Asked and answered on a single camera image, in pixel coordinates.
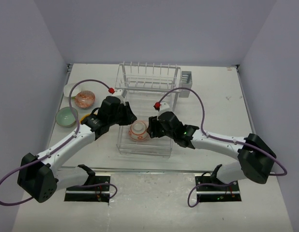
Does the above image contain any orange white upturned bowl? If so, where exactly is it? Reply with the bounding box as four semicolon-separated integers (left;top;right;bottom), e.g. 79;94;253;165
128;120;149;142

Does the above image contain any yellow plastic bowl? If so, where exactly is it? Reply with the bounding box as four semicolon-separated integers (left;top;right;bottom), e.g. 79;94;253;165
79;114;90;122

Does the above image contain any blue zigzag patterned bowl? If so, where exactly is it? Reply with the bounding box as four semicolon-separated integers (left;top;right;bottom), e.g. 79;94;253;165
75;90;95;109

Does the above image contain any mint green bowl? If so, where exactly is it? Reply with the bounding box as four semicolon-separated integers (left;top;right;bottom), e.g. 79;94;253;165
55;107;79;128

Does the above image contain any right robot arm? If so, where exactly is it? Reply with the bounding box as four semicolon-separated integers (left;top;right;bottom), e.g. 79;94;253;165
147;111;276;190

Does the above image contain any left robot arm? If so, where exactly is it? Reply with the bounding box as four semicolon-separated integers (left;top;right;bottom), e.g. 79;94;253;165
17;96;137;203

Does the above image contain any grey cutlery holder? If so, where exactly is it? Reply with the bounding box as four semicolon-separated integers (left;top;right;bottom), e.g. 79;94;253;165
179;71;193;98

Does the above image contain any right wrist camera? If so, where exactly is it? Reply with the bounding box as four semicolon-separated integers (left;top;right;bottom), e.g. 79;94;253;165
157;101;171;116

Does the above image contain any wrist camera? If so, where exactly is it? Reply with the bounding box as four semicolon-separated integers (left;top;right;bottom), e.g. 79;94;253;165
113;89;125;101
157;101;171;116

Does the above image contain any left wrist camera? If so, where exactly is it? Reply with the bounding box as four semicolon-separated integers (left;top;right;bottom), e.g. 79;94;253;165
113;89;125;101

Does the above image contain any white wire dish rack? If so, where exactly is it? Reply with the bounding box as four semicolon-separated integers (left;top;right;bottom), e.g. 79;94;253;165
115;62;182;158

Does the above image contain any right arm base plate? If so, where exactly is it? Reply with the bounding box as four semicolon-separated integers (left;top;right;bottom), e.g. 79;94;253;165
196;181;242;203

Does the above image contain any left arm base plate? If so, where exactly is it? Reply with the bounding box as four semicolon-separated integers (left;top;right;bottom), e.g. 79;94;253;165
64;185;110;203

